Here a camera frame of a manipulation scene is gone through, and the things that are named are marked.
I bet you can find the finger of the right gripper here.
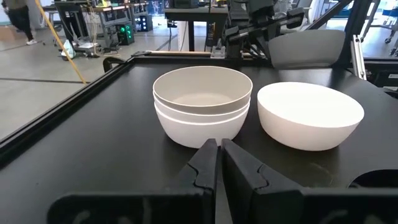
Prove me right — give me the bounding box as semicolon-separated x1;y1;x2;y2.
254;32;271;60

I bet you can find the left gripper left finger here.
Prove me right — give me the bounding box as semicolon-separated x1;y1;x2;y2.
46;138;218;224

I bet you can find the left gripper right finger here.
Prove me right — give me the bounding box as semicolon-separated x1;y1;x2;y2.
221;138;398;224

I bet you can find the dark grey bowl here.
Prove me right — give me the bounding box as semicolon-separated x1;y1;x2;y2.
267;29;346;69

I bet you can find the white bowl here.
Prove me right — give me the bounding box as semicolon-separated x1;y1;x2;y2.
154;107;251;149
154;99;251;126

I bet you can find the light grey bowl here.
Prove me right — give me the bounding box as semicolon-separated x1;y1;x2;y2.
152;65;253;115

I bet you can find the white plate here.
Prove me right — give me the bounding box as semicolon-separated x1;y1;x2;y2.
257;82;365;152

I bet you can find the black bowl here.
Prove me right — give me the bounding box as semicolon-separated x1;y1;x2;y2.
348;169;398;189

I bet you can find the black background table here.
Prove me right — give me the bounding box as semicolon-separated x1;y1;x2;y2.
164;6;229;52

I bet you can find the computer with green lights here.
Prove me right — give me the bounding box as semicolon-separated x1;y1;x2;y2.
116;21;136;46

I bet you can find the white bag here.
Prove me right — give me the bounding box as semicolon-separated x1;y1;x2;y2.
60;39;76;60

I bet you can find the person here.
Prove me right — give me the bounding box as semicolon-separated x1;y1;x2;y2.
1;0;39;46

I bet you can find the silver frame bracket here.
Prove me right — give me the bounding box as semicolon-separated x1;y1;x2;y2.
350;34;367;81

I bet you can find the black frame handle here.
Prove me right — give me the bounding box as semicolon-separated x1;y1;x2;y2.
102;56;126;73

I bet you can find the yellow cable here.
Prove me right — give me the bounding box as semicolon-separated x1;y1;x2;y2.
34;0;88;85

